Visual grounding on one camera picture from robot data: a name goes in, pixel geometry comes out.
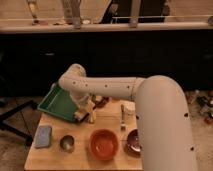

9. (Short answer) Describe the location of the orange bowl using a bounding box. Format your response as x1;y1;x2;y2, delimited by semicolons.
89;129;119;161

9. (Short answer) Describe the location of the white round container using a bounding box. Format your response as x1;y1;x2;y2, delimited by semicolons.
123;101;135;116

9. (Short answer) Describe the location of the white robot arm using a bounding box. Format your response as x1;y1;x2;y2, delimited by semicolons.
59;64;198;171

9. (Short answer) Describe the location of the dark purple bowl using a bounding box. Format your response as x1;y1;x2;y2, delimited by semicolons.
126;129;141;156

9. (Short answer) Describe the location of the green plastic tray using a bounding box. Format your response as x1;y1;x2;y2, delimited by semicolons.
38;84;77;123

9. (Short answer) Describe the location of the light blue sponge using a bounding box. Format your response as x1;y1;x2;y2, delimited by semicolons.
35;125;52;149

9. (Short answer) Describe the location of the small metal cup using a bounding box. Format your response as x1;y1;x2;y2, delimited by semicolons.
60;135;74;153

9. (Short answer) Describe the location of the brown beaded chain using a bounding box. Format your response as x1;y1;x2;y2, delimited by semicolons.
93;96;110;109

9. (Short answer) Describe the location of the black office chair base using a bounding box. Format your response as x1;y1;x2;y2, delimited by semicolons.
0;99;39;147

